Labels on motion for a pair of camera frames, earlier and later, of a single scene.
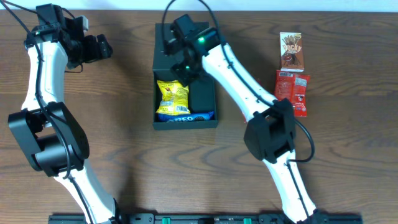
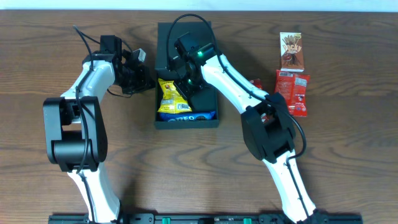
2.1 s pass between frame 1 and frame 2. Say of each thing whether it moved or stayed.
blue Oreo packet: stayed
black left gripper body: moved
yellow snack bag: stayed
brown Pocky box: stayed
